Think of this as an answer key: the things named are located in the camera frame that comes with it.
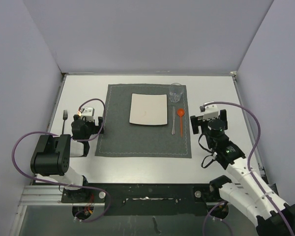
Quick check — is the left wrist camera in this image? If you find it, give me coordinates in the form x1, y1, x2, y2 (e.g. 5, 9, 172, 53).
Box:
80, 107, 95, 122

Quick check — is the orange plastic spoon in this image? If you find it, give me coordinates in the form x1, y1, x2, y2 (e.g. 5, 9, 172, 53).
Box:
177, 108, 185, 137

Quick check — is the clear plastic cup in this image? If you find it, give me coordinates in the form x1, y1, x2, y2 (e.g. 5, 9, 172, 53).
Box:
169, 83, 184, 103

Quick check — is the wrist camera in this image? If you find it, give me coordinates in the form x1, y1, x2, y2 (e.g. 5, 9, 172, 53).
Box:
200, 104, 219, 121
80, 107, 95, 122

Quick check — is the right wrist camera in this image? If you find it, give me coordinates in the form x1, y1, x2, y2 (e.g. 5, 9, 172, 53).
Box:
200, 104, 219, 121

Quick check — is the silver table knife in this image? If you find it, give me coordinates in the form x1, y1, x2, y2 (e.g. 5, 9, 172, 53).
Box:
171, 106, 176, 135

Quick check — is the aluminium frame rail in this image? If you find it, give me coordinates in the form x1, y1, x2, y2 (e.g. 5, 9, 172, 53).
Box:
20, 183, 218, 206

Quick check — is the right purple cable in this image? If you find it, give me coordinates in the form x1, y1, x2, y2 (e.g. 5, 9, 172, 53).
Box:
203, 101, 295, 236

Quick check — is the black plastic fork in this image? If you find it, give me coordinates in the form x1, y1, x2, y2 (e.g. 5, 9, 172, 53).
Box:
61, 110, 68, 134

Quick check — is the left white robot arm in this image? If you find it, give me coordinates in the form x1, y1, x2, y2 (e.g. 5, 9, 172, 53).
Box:
30, 115, 104, 202

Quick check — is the purple cable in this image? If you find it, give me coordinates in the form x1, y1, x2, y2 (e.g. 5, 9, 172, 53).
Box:
203, 101, 295, 236
11, 98, 113, 224

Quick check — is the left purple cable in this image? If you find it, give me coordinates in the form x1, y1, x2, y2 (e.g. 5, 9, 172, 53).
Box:
11, 98, 113, 224

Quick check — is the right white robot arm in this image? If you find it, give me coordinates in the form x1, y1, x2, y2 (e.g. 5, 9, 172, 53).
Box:
190, 106, 295, 236

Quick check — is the white rectangular plate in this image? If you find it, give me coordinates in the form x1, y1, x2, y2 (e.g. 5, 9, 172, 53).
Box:
129, 93, 168, 126

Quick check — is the grey cloth placemat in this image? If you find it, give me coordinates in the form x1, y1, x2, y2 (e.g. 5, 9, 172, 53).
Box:
95, 84, 192, 158

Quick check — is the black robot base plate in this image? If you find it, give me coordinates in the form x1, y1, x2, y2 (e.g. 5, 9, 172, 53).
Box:
61, 183, 221, 216

